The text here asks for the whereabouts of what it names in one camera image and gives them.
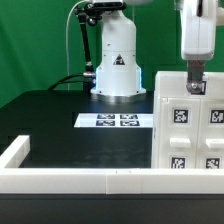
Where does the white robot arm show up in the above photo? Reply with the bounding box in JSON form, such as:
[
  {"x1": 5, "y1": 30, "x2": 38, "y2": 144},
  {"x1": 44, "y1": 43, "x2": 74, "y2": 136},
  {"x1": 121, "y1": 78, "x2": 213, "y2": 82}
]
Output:
[{"x1": 90, "y1": 0, "x2": 224, "y2": 103}]

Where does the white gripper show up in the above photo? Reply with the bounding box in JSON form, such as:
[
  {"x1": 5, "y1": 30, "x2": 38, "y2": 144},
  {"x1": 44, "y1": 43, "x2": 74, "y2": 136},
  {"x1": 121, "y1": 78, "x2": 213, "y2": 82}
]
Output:
[{"x1": 180, "y1": 0, "x2": 217, "y2": 94}]

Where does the black cable bundle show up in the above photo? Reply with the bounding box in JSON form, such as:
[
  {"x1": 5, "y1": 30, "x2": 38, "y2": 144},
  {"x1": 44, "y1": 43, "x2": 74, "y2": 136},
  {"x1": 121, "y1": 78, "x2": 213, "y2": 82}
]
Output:
[{"x1": 46, "y1": 73, "x2": 96, "y2": 93}]

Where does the white U-shaped workspace fence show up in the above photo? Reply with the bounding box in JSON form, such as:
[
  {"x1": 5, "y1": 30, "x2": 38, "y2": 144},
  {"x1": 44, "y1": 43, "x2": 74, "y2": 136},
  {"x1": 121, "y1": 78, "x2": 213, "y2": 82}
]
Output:
[{"x1": 0, "y1": 135, "x2": 224, "y2": 195}]

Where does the white cabinet top block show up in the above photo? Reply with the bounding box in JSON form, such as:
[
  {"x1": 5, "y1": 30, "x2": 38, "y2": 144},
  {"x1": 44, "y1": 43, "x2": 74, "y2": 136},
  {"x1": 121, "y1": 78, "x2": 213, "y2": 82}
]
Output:
[{"x1": 154, "y1": 71, "x2": 224, "y2": 100}]

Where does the white cabinet body box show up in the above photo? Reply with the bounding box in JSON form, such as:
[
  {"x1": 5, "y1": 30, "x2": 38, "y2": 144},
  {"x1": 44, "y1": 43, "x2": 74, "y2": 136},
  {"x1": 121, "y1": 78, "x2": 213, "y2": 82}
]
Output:
[{"x1": 151, "y1": 98, "x2": 214, "y2": 169}]

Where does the white cable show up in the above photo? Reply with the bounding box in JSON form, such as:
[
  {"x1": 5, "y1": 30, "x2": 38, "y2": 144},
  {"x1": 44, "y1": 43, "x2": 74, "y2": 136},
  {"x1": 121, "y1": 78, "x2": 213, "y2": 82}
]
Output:
[{"x1": 65, "y1": 0, "x2": 88, "y2": 92}]

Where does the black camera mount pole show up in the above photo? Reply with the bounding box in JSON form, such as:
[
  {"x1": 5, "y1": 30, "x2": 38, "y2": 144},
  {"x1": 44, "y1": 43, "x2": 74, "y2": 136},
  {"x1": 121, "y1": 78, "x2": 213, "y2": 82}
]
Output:
[{"x1": 75, "y1": 0, "x2": 126, "y2": 91}]

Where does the white marker base plate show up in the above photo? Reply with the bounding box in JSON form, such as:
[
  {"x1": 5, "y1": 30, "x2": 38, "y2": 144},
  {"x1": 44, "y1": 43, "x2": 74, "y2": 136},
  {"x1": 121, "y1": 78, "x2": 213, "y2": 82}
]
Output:
[{"x1": 74, "y1": 113, "x2": 153, "y2": 128}]

